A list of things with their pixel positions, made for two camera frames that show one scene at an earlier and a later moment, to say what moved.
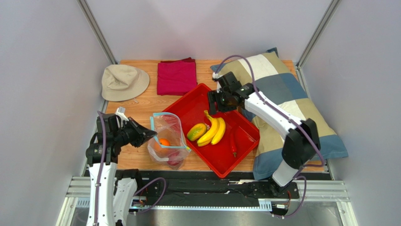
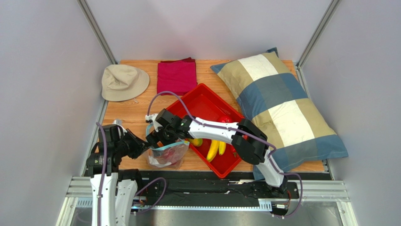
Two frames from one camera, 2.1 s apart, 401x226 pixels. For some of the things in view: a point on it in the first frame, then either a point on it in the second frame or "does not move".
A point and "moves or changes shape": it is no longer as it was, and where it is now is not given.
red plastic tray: [222, 140] does not move
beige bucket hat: [121, 82] does not move
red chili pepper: [233, 147] does not move
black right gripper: [220, 99] -> [158, 135]
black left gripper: [142, 133] -> [140, 144]
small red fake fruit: [174, 158] -> [169, 154]
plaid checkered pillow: [270, 75] does not move
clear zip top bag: [169, 146] moves or changes shape
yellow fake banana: [215, 133] -> [215, 145]
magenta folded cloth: [176, 77] does not move
